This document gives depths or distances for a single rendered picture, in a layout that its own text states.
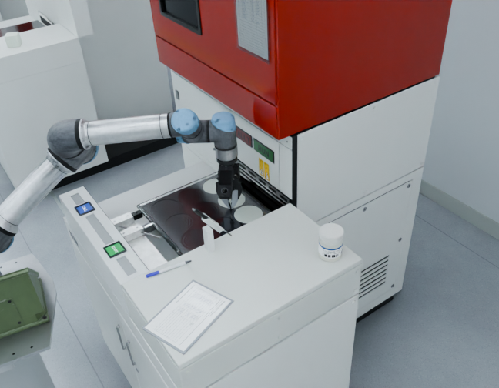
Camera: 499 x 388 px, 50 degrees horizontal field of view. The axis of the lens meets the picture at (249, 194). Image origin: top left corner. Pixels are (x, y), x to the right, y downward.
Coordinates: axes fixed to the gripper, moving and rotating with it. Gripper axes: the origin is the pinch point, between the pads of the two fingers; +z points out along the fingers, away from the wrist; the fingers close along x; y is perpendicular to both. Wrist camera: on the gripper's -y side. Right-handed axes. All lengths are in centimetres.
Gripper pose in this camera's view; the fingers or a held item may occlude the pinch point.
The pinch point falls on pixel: (230, 206)
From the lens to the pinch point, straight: 188.3
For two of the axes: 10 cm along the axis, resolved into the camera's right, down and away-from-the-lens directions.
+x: -10.0, 0.1, 0.6
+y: 0.4, -6.0, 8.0
